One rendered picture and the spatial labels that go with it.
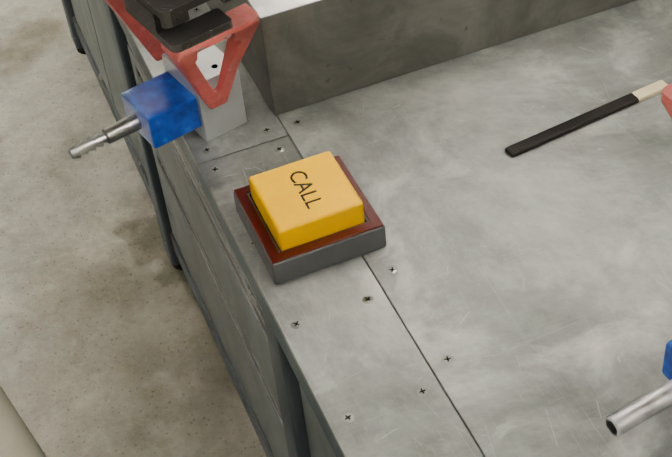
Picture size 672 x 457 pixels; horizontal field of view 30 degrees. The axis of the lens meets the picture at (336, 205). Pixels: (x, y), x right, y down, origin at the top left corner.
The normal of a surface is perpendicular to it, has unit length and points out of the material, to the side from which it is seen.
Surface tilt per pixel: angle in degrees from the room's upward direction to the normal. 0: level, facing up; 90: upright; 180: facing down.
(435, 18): 90
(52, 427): 0
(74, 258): 0
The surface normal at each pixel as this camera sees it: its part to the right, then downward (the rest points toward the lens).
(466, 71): -0.08, -0.72
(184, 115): 0.58, 0.52
